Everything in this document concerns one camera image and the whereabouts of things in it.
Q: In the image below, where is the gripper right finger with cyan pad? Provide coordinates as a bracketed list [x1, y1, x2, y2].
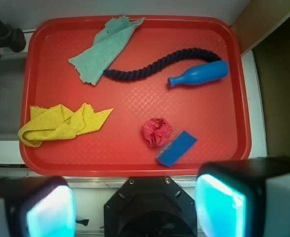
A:
[195, 157, 290, 237]

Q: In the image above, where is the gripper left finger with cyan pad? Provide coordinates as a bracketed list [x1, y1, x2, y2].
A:
[0, 176, 76, 237]

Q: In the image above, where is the yellow woven cloth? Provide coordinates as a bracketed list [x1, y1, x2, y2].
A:
[18, 103, 113, 148]

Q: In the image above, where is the blue sponge block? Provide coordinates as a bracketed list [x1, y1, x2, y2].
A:
[156, 131, 198, 167]

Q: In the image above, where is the crumpled red paper ball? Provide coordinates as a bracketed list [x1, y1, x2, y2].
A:
[141, 118, 172, 148]

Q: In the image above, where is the red plastic tray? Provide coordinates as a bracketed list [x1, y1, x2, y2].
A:
[20, 16, 251, 177]

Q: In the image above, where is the blue plastic bottle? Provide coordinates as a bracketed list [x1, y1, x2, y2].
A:
[167, 60, 229, 87]

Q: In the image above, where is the grey sink basin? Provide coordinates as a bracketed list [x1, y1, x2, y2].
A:
[0, 53, 27, 141]

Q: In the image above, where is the green woven cloth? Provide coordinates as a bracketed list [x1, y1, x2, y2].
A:
[68, 16, 145, 86]

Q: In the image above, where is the dark sink faucet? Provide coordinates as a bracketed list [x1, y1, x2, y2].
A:
[0, 20, 26, 58]

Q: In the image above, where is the dark blue twisted rope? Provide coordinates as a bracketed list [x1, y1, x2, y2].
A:
[103, 47, 222, 81]

